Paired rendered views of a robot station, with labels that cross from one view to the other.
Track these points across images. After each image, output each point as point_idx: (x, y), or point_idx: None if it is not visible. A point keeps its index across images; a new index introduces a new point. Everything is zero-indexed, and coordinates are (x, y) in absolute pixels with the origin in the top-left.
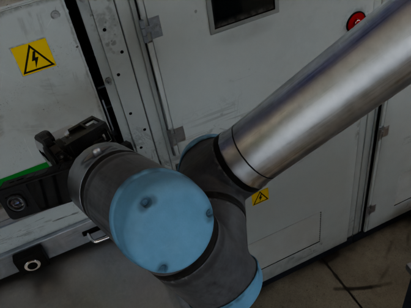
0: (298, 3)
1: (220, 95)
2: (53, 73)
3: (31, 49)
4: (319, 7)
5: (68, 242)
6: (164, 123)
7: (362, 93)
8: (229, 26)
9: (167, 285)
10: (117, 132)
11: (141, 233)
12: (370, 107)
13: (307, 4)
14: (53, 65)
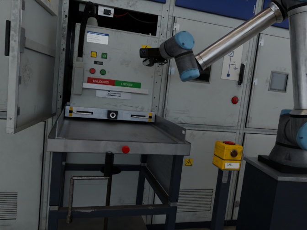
0: (216, 84)
1: (185, 104)
2: None
3: (146, 47)
4: (223, 88)
5: (124, 116)
6: (163, 107)
7: (228, 40)
8: (193, 81)
9: (179, 59)
10: None
11: (182, 34)
12: (230, 46)
13: (219, 86)
14: None
